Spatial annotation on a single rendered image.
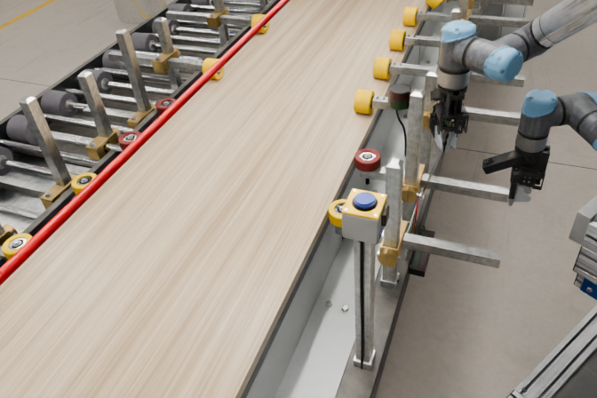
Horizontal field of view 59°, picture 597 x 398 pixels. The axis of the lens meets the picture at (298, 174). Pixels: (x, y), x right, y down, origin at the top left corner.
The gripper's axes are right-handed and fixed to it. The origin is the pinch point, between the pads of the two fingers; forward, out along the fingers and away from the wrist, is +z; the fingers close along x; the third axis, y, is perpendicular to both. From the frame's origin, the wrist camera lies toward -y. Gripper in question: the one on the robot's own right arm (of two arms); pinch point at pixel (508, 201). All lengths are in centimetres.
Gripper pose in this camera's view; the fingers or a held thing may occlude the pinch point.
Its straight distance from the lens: 164.5
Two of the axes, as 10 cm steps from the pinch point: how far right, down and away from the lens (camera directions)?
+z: 0.8, 7.8, 6.2
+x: 3.6, -6.0, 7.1
